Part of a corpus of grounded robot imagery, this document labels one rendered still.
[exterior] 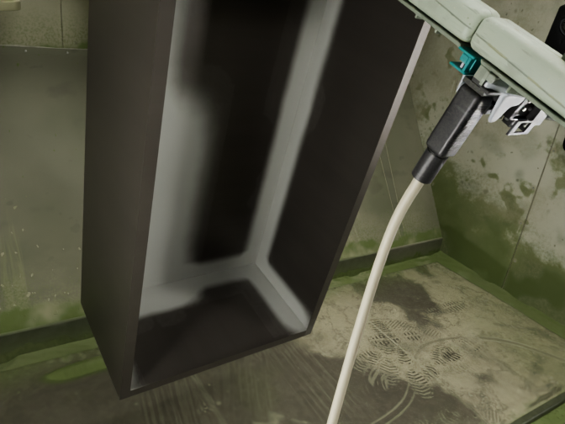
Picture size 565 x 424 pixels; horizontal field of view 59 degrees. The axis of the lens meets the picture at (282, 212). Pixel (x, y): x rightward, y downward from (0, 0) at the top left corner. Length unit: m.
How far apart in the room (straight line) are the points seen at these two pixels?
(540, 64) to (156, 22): 0.52
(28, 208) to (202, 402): 0.99
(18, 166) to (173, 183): 0.92
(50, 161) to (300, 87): 1.14
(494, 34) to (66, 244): 1.83
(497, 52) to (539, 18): 2.28
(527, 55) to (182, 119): 0.91
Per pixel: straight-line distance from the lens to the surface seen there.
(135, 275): 1.06
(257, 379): 2.04
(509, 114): 0.71
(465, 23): 0.64
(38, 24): 2.34
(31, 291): 2.13
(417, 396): 2.15
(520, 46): 0.60
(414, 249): 3.08
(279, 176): 1.58
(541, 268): 2.91
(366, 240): 2.81
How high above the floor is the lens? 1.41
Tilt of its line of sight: 23 degrees down
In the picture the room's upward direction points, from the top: 8 degrees clockwise
